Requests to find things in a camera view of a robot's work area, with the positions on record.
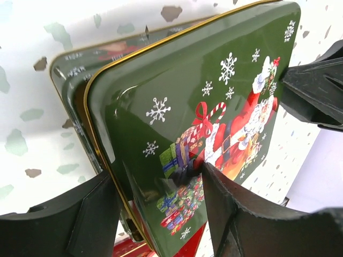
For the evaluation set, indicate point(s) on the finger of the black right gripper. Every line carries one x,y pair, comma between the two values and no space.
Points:
312,93

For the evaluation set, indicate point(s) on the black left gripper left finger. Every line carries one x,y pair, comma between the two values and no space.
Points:
80,222

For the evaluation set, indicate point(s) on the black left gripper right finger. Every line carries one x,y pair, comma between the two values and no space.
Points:
244,224

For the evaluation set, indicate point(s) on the green tin lid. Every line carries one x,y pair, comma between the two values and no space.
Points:
205,94

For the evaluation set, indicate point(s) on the green cookie tin box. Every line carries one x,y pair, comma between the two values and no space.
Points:
73,76

